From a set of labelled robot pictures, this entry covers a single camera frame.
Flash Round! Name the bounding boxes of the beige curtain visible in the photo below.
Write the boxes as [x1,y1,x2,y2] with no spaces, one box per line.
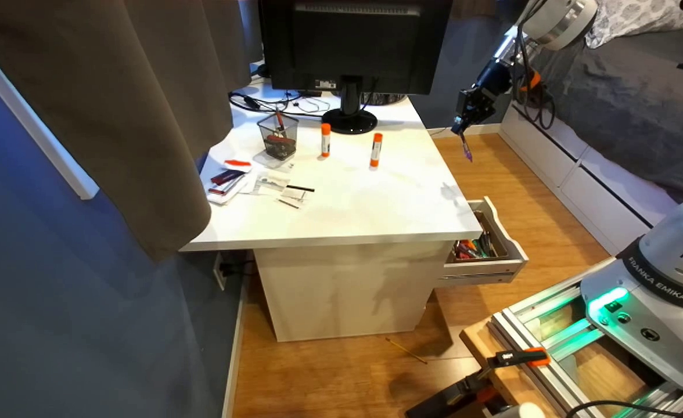
[0,0,248,258]

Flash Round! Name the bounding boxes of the orange black clamp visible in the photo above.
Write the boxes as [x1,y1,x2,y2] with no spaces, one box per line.
[487,349,551,367]

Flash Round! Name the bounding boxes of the black computer monitor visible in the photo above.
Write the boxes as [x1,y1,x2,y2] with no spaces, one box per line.
[257,0,452,135]

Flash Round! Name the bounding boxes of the open white drawer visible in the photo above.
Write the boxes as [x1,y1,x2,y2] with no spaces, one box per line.
[440,198,529,285]

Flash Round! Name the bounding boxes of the white patterned pillow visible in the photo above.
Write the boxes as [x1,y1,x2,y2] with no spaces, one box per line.
[584,0,683,48]

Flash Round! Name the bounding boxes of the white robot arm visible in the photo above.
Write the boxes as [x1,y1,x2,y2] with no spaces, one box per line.
[451,0,683,388]

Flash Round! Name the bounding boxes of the aluminium rail robot base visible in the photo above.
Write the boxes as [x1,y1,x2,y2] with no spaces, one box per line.
[490,260,683,418]

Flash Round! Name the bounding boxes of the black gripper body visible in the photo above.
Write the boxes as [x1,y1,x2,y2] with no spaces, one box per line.
[451,60,512,135]

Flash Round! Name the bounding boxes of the white desk with drawers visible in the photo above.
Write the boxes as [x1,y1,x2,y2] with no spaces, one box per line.
[179,90,486,343]

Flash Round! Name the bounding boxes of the purple pen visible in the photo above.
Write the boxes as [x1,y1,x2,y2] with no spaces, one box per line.
[458,132,474,163]

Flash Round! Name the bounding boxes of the black mesh pen cup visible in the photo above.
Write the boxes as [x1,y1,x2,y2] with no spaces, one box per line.
[257,111,299,161]

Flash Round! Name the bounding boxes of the papers on desk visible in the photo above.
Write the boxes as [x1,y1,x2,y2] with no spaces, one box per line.
[200,126,313,207]

